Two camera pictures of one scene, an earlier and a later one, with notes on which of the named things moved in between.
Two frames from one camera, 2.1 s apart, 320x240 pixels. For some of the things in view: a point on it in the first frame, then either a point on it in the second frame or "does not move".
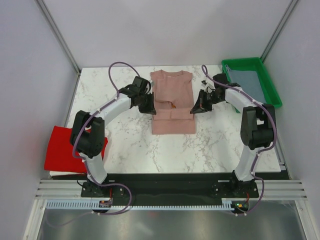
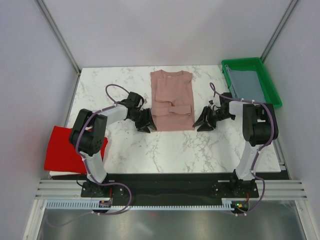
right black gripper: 201,107 → 206,111
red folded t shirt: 59,155 does not move
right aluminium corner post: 278,29 does not move
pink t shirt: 173,92 does not move
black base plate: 205,187 does not move
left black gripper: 150,109 → 142,127
